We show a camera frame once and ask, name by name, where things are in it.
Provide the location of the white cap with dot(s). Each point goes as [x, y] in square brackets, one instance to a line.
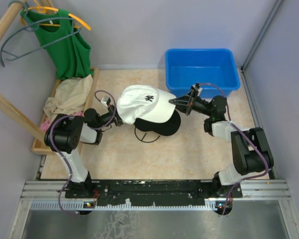
[145, 102]

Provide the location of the black beanie hat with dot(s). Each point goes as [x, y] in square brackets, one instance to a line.
[167, 128]

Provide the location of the yellow clothes hanger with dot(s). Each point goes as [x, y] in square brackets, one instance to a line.
[78, 23]

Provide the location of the green tank top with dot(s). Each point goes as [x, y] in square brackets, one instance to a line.
[66, 47]

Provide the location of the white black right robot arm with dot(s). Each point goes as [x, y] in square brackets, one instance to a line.
[251, 154]

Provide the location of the aluminium frame rail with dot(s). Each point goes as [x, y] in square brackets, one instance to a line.
[50, 195]

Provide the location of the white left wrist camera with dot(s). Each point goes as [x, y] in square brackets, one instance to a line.
[106, 101]

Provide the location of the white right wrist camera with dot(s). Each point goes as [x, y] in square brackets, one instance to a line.
[197, 88]

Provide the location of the grey blue clothes hanger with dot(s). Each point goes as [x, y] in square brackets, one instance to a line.
[21, 42]

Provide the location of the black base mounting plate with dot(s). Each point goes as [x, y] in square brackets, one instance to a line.
[148, 192]

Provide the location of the black wire hat stand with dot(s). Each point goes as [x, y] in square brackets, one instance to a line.
[146, 136]

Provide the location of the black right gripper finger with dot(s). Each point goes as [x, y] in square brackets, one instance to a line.
[182, 101]
[183, 109]

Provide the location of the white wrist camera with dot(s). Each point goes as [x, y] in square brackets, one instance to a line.
[197, 88]
[106, 101]

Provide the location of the beige cloth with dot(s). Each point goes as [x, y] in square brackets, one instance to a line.
[70, 97]

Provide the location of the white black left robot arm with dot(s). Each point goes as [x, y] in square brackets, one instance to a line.
[66, 133]

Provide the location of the pink cloth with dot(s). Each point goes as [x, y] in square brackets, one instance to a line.
[47, 122]

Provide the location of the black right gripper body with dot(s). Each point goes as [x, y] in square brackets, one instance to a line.
[196, 104]

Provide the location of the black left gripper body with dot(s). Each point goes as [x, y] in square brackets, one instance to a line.
[117, 119]

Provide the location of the wooden clothes rack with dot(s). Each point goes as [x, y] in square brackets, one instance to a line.
[27, 83]

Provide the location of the wooden tray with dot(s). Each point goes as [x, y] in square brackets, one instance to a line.
[40, 148]

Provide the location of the blue plastic bin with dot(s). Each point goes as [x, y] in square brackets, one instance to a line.
[186, 67]

